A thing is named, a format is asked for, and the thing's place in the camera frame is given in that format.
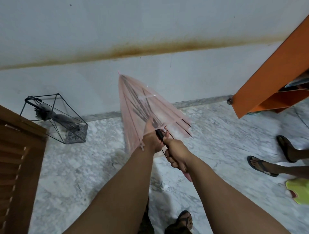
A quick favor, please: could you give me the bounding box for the person's dark patterned clothing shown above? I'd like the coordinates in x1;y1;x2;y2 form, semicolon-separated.
140;196;155;234

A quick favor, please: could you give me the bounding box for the pink transparent umbrella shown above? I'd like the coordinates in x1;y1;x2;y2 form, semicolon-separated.
117;70;194;183

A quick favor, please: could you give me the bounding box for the person's right forearm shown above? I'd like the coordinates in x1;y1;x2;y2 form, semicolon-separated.
185;154;291;234

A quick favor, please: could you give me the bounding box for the orange wooden shelf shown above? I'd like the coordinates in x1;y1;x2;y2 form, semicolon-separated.
231;15;309;119

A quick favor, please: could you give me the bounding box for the black wire umbrella stand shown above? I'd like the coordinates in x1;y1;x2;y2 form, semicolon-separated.
19;93;89;145

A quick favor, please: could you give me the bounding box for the person's left hand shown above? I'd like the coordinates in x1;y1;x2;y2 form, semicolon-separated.
142;118;167;154

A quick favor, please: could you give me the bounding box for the dark folded umbrella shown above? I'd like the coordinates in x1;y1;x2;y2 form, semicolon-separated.
25;96;81;132

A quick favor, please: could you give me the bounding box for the dark sandal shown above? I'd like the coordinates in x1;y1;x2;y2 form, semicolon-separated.
165;210;194;234

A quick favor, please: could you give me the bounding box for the brown louvered wooden door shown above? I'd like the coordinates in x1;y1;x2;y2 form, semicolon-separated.
0;105;49;234

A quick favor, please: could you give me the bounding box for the black flip-flop sandal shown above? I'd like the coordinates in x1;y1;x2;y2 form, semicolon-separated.
276;135;298;163
247;155;279;177

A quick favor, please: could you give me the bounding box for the person's left forearm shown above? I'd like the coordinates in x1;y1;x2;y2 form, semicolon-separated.
63;144;158;234

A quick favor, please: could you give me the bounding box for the person's right hand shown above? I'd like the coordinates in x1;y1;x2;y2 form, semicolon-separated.
163;138;194;173

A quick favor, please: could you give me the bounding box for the yellow-green plastic item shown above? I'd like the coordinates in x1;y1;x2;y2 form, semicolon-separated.
285;178;309;205

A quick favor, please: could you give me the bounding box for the person's foot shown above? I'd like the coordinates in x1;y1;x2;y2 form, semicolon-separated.
278;136;309;163
248;156;309;179
169;212;193;234

